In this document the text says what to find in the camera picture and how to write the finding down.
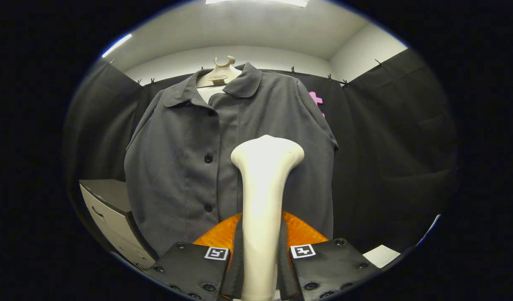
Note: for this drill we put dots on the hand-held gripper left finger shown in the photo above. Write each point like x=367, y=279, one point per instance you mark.
x=233, y=276

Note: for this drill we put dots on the ceiling light panel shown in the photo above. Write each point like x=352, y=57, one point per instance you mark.
x=256, y=2

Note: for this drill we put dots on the row of black cloth clips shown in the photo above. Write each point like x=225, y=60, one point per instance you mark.
x=293, y=69

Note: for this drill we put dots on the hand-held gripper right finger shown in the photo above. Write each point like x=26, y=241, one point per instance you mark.
x=287, y=276

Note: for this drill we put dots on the white ribbed box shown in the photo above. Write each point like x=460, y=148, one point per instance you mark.
x=381, y=256

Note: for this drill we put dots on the white garment steamer head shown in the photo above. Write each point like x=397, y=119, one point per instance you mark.
x=262, y=188

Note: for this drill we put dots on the ceiling light strip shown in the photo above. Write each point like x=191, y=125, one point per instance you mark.
x=116, y=45

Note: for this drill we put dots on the cream garment hanger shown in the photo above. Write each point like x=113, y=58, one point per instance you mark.
x=219, y=75

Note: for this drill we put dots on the black backdrop cloth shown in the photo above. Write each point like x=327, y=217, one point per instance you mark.
x=386, y=167

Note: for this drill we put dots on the grey and white drawer cabinet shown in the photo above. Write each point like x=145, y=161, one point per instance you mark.
x=110, y=209

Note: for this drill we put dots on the grey button-up shirt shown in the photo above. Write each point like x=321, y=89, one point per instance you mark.
x=177, y=167

